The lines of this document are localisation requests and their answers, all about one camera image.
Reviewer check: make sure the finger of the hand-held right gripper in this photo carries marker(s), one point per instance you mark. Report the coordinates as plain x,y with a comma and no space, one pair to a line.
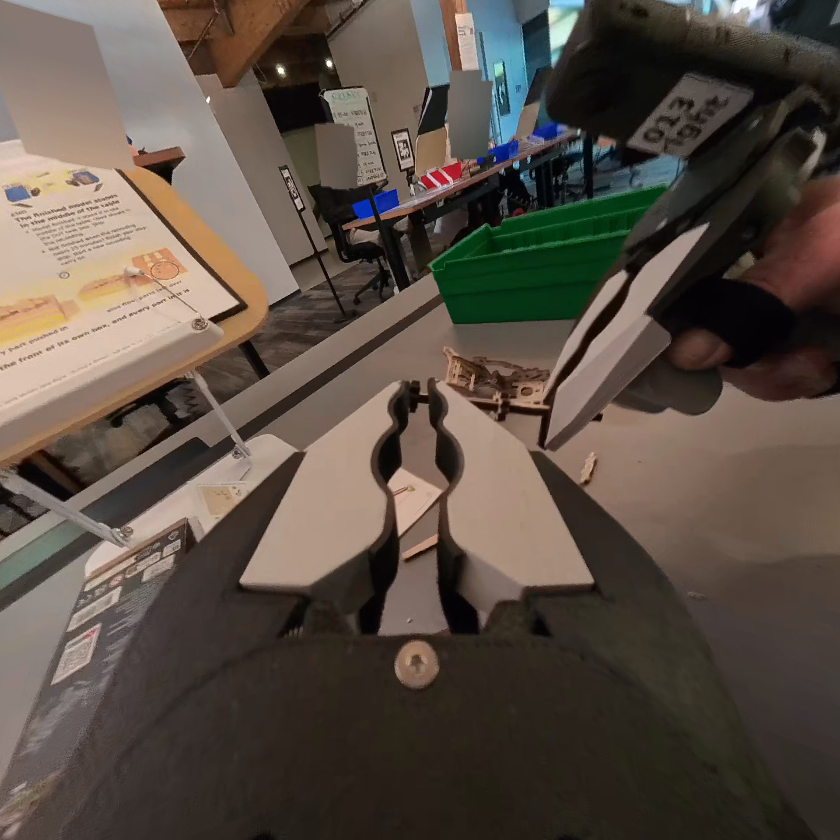
594,315
610,367

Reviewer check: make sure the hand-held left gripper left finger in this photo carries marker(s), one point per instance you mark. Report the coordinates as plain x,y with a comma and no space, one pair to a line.
315,512

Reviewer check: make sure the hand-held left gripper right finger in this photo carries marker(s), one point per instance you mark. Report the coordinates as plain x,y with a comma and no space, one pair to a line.
518,525

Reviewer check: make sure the partly built wooden model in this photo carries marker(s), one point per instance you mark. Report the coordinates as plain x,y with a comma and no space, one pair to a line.
489,384

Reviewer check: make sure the small dark wooden part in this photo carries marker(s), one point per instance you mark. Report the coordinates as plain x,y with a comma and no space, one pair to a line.
416,394

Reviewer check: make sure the person's right hand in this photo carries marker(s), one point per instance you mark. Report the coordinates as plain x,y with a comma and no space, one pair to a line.
814,262

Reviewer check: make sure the green plastic bin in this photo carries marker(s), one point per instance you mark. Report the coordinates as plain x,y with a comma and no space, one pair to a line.
525,282

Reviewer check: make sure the small toothed wooden strip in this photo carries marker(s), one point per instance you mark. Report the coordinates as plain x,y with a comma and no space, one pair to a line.
589,467

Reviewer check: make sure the short wooden rod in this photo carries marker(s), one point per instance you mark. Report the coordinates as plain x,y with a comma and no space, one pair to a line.
420,547

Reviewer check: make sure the blue plastic bin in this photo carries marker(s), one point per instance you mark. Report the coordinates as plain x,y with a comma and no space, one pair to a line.
377,205
504,151

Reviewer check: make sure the white paper notice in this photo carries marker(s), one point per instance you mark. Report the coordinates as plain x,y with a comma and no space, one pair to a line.
467,40

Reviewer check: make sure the long work table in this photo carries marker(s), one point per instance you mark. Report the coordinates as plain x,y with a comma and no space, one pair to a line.
426,200

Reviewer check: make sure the red plastic bin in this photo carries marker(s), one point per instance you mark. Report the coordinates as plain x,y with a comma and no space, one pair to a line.
441,177

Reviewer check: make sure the wooden clipboard board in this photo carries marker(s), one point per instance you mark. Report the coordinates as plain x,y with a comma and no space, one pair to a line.
253,289

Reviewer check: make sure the cardboard light box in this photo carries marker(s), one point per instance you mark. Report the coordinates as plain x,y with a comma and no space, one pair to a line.
432,141

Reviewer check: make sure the black kit box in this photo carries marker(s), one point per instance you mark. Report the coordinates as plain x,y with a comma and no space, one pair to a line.
98,623

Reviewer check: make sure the framed marker sign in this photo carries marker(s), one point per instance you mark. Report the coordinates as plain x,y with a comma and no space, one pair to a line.
403,151

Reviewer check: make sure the whiteboard with handwriting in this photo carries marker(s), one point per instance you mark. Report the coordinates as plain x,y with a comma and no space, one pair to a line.
358,131

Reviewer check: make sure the marker sign on pole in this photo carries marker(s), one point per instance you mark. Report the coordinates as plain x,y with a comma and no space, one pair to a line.
292,187

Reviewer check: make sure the printed instruction sheet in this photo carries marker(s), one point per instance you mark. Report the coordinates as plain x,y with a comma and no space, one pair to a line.
79,229

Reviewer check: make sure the wall poster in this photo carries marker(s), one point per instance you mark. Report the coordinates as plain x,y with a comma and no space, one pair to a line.
501,88

